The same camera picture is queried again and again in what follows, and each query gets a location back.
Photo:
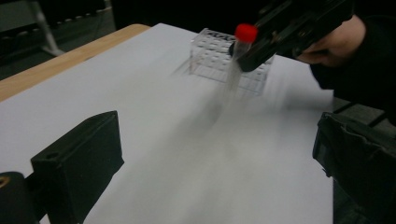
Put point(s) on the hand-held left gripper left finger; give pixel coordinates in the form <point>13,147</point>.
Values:
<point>77,161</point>

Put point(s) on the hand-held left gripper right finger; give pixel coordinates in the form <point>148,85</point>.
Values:
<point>358,155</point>

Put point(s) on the red-capped clear test tube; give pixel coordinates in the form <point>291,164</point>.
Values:
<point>246,32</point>

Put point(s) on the white table mat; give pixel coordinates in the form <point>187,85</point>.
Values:
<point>186,155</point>

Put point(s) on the grey metal stand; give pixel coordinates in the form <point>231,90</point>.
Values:
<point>46,34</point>

